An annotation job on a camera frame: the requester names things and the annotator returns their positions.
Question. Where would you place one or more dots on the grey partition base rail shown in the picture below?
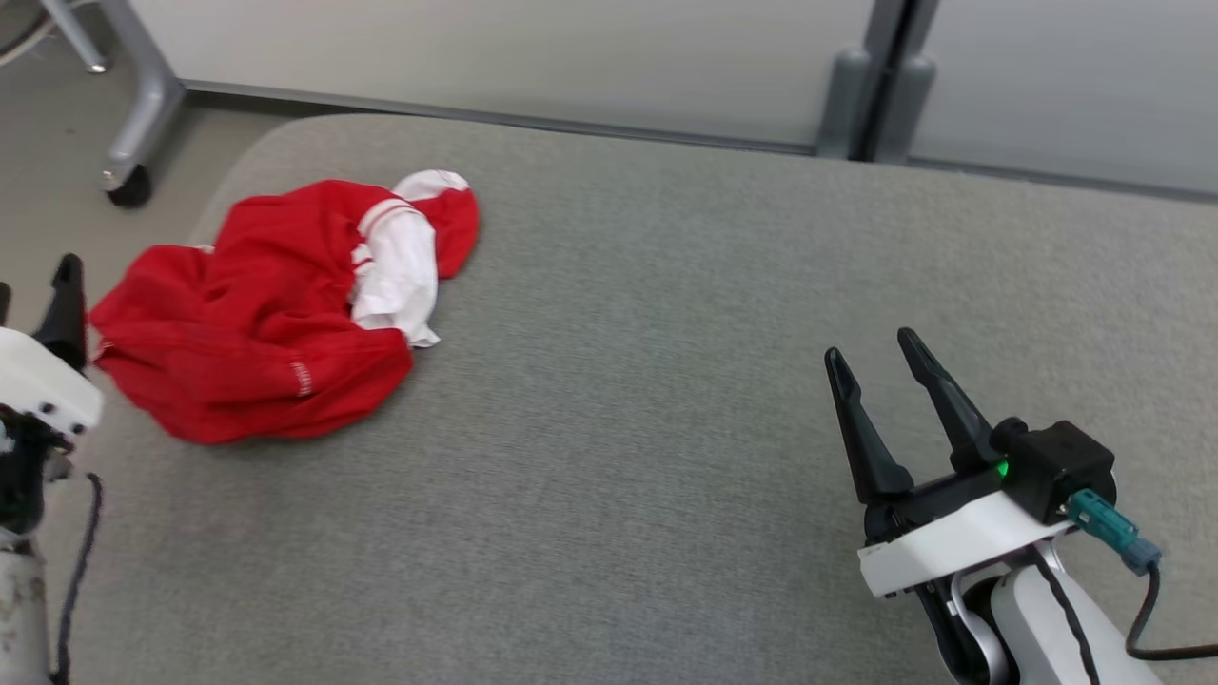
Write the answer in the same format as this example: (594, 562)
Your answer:
(1094, 181)
(238, 92)

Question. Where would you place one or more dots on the red and white jersey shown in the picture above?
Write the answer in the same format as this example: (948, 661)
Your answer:
(257, 323)

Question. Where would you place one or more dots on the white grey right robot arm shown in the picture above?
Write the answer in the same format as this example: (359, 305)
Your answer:
(1042, 633)

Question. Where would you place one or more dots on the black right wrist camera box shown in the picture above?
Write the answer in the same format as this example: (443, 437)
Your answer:
(1061, 466)

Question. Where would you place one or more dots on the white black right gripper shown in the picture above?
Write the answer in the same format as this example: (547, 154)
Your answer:
(952, 547)

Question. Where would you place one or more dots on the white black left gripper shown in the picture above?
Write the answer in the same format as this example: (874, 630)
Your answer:
(43, 381)

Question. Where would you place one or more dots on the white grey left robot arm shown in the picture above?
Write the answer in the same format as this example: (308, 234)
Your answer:
(19, 609)

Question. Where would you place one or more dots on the thin grey metal leg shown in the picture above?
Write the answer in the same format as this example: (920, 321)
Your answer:
(76, 38)

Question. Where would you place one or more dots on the grey partition post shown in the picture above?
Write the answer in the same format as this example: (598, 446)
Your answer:
(845, 105)
(906, 109)

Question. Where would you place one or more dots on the grey metal leg with caster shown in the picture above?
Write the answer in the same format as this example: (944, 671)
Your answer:
(145, 105)

